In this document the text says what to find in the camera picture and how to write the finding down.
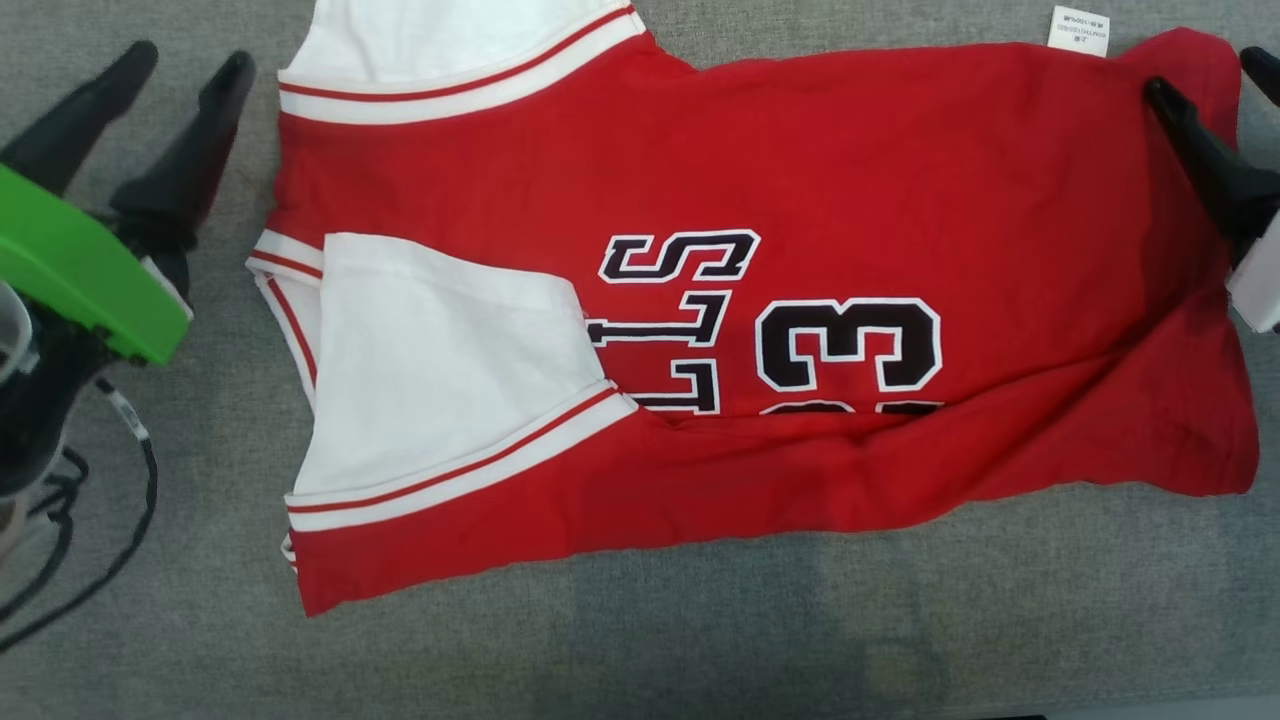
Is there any red and white basketball jersey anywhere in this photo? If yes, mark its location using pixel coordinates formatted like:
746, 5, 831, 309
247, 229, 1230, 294
245, 0, 1261, 618

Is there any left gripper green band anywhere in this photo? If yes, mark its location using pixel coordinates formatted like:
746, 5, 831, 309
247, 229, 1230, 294
0, 40, 256, 497

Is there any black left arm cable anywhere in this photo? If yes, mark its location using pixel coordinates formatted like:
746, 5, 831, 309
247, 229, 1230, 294
0, 375, 161, 656

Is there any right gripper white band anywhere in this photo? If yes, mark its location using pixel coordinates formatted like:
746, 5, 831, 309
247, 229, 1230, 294
1145, 45, 1280, 337

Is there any grey fabric sofa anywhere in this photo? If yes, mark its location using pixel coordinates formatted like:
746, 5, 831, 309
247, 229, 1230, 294
0, 0, 1280, 720

